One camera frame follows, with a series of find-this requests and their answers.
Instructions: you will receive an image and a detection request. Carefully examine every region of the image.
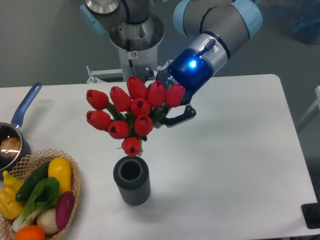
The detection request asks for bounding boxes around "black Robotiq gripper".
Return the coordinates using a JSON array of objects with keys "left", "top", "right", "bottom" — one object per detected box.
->
[{"left": 140, "top": 48, "right": 214, "bottom": 129}]

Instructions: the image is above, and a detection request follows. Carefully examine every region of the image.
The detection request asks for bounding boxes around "red tulip bouquet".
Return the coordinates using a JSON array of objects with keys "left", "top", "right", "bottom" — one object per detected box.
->
[{"left": 86, "top": 76, "right": 186, "bottom": 157}]

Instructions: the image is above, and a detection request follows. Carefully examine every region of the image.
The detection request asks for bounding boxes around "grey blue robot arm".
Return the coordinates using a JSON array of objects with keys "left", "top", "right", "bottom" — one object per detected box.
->
[{"left": 80, "top": 0, "right": 263, "bottom": 128}]

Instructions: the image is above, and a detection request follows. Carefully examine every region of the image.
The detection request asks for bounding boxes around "dark grey ribbed vase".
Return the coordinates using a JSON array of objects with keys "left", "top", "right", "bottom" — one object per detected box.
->
[{"left": 113, "top": 156, "right": 151, "bottom": 206}]

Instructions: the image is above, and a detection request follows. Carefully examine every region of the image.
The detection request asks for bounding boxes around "yellow squash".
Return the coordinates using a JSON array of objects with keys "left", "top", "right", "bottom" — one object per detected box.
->
[{"left": 48, "top": 157, "right": 72, "bottom": 196}]

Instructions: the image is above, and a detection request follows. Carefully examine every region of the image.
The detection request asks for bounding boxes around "purple eggplant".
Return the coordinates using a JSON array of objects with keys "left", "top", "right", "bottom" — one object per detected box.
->
[{"left": 55, "top": 191, "right": 75, "bottom": 229}]

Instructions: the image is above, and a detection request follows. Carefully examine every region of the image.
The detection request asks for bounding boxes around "green cucumber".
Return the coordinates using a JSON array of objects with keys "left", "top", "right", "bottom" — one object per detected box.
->
[{"left": 15, "top": 161, "right": 50, "bottom": 202}]

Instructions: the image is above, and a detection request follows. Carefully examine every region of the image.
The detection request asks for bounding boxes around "blue bag in background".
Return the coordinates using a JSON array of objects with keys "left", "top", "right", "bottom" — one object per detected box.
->
[{"left": 290, "top": 0, "right": 320, "bottom": 44}]

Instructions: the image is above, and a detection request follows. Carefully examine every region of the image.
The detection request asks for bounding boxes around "green bok choy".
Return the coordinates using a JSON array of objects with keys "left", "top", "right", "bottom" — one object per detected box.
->
[{"left": 12, "top": 177, "right": 60, "bottom": 232}]

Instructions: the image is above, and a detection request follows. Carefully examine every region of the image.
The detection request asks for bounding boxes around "bread roll in pan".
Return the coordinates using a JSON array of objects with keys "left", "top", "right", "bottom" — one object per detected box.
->
[{"left": 0, "top": 137, "right": 21, "bottom": 159}]

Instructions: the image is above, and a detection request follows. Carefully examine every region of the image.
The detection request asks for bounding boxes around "white garlic bulb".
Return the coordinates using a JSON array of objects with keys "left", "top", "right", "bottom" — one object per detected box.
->
[{"left": 36, "top": 208, "right": 60, "bottom": 235}]

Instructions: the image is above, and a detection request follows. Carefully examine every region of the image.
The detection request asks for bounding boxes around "black device at table edge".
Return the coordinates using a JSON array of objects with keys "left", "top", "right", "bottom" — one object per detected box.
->
[{"left": 301, "top": 203, "right": 320, "bottom": 229}]

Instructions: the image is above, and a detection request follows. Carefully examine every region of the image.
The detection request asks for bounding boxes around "yellow bell pepper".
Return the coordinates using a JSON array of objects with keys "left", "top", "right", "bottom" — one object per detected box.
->
[{"left": 0, "top": 170, "right": 25, "bottom": 220}]

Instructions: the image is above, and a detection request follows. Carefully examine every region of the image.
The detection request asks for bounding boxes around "orange fruit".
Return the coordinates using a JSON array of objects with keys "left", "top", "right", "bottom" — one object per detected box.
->
[{"left": 15, "top": 225, "right": 46, "bottom": 240}]

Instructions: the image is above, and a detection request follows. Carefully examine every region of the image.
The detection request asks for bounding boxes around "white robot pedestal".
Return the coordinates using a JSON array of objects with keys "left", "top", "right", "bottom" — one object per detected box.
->
[{"left": 85, "top": 12, "right": 176, "bottom": 84}]

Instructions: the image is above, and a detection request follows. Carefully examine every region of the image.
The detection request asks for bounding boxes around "white furniture frame at right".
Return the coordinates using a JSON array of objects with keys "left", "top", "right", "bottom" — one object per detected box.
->
[{"left": 295, "top": 86, "right": 320, "bottom": 133}]

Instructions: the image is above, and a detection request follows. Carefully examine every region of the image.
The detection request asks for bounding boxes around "blue handled saucepan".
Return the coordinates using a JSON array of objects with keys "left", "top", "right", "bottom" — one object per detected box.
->
[{"left": 0, "top": 82, "right": 42, "bottom": 173}]

